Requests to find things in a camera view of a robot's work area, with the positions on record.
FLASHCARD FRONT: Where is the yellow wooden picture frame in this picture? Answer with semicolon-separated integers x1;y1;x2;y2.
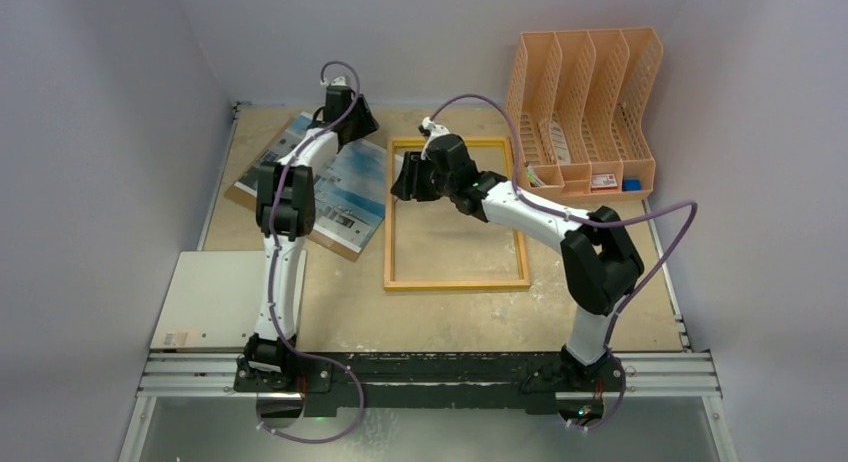
382;136;533;293

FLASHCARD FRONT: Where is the building and sky photo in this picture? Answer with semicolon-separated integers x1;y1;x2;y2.
235;112;415;254

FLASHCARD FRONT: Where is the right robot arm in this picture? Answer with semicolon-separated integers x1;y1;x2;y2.
390;133;644;389

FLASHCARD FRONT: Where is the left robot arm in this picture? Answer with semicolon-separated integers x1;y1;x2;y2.
239;82;379;391

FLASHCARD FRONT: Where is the white label card in organizer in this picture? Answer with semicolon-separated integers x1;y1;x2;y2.
539;118;572;165

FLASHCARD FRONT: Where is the brown backing board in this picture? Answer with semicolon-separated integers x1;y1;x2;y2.
223;117;372;263

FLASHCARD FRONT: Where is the orange plastic file organizer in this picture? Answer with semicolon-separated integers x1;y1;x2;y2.
505;27;663;205

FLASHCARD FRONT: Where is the red white small box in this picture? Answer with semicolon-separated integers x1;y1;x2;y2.
590;173;619;192

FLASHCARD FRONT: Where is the blue small object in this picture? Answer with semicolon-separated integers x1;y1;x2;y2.
621;178;643;192

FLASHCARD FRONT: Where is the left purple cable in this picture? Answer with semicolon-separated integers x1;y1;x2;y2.
254;61;367;446

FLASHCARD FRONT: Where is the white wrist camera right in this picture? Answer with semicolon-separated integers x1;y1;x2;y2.
418;117;450;142

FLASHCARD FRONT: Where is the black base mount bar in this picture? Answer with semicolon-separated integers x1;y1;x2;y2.
233;351;625;420

